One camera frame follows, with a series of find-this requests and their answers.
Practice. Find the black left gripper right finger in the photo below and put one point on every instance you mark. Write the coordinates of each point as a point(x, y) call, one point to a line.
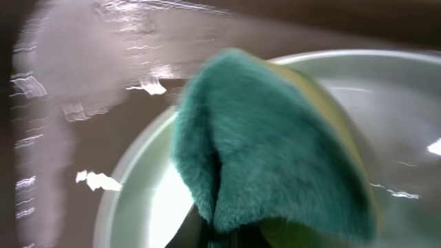
point(280, 233)

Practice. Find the dark grey serving tray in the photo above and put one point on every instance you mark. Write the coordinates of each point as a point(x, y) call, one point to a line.
point(80, 81)

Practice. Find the white plate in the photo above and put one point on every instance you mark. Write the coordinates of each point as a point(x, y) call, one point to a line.
point(394, 99)

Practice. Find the green and yellow sponge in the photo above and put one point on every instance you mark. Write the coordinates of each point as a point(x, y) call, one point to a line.
point(254, 140)

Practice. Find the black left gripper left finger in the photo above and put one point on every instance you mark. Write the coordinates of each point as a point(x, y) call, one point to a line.
point(193, 233)

